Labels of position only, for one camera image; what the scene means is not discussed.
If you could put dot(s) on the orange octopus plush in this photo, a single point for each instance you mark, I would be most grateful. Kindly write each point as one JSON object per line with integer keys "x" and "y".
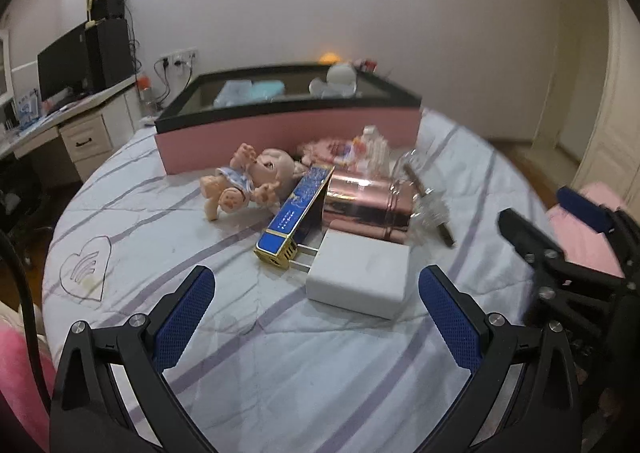
{"x": 330, "y": 58}

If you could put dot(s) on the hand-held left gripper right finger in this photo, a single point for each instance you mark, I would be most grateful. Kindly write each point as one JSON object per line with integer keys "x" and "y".
{"x": 450, "y": 318}

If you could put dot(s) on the pink storage box black rim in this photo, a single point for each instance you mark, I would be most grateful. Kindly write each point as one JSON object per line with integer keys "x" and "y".
{"x": 280, "y": 138}

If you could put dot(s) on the wall power outlet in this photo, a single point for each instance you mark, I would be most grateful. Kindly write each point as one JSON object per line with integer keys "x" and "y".
{"x": 179, "y": 57}

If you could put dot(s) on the blue and gold box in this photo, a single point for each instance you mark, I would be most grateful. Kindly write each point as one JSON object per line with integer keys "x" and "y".
{"x": 295, "y": 210}

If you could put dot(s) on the red capped bottle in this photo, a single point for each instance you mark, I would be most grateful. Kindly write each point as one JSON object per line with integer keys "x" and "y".
{"x": 146, "y": 95}

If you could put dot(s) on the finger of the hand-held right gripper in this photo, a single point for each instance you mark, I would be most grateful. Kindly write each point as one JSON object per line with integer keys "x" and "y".
{"x": 585, "y": 208}
{"x": 530, "y": 243}

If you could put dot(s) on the black speaker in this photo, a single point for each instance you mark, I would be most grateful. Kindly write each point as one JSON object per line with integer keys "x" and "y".
{"x": 107, "y": 2}

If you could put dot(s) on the white charger adapter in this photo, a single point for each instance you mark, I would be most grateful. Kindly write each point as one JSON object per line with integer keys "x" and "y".
{"x": 355, "y": 273}

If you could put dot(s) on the white desk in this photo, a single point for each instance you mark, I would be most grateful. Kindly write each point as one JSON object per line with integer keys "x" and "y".
{"x": 90, "y": 133}

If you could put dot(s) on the light blue pouch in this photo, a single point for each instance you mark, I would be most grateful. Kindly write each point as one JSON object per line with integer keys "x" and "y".
{"x": 245, "y": 92}

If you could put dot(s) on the black computer monitor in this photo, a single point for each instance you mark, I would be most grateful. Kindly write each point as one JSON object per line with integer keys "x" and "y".
{"x": 62, "y": 63}

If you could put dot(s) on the pink frilly pouch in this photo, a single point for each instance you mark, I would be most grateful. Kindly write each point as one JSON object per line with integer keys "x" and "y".
{"x": 325, "y": 149}

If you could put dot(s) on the white door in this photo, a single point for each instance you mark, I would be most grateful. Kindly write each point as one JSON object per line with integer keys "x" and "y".
{"x": 615, "y": 108}

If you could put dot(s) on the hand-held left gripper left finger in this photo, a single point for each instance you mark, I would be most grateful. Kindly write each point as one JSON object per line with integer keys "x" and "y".
{"x": 185, "y": 318}

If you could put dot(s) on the black computer tower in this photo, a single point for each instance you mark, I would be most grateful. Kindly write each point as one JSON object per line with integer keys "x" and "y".
{"x": 110, "y": 53}

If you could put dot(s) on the rose gold cup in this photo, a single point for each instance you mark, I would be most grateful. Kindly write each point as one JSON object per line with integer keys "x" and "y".
{"x": 365, "y": 203}

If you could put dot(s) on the small clear bottle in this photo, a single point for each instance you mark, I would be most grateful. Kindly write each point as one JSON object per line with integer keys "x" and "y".
{"x": 372, "y": 148}

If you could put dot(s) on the pink blanket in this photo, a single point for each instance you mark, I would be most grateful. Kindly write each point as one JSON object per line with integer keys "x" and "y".
{"x": 22, "y": 383}

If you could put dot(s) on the baby doll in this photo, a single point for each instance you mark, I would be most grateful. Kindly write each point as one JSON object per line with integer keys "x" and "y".
{"x": 235, "y": 183}

